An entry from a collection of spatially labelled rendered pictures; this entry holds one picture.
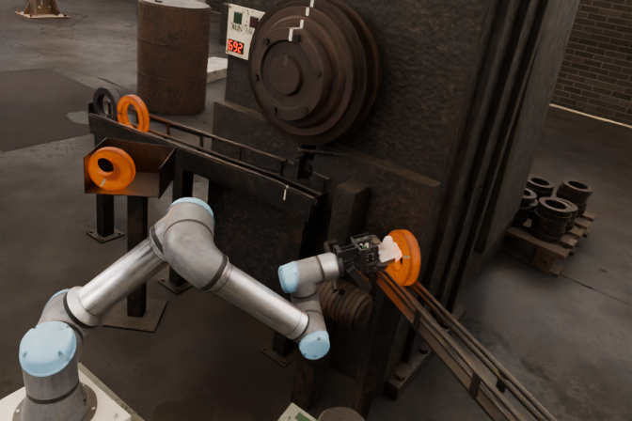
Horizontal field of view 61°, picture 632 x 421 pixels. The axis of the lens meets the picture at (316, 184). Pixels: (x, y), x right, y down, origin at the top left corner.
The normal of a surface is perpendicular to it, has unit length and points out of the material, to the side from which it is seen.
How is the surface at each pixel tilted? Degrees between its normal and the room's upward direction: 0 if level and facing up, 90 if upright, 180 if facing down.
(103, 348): 0
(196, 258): 54
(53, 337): 8
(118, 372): 0
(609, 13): 90
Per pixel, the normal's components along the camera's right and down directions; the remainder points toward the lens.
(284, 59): -0.59, 0.26
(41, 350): 0.13, -0.84
